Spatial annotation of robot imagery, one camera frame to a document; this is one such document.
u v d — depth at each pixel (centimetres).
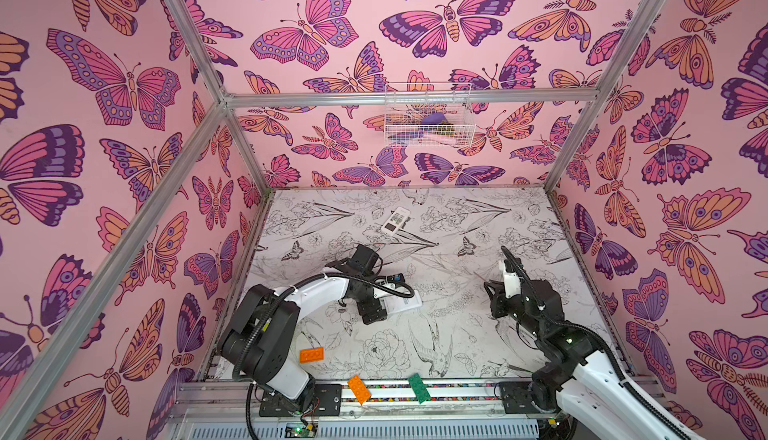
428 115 96
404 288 76
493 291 76
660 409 46
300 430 72
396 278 79
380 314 78
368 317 78
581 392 59
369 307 78
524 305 62
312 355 80
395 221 109
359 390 74
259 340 44
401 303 89
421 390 74
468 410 73
